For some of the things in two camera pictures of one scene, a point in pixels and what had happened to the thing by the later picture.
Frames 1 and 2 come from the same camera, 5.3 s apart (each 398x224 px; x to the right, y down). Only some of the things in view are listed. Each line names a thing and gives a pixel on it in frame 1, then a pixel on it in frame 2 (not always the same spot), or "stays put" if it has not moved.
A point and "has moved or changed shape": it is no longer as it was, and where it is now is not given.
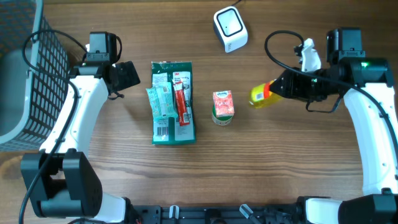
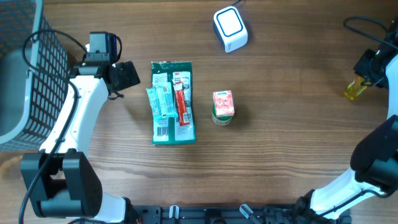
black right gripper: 290,88 → 361,68
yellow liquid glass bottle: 261,96 has moved or changed shape
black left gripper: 129,74 stays put
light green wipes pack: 161,102 stays put
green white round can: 222,120 stays put
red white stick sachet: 183,117 stays put
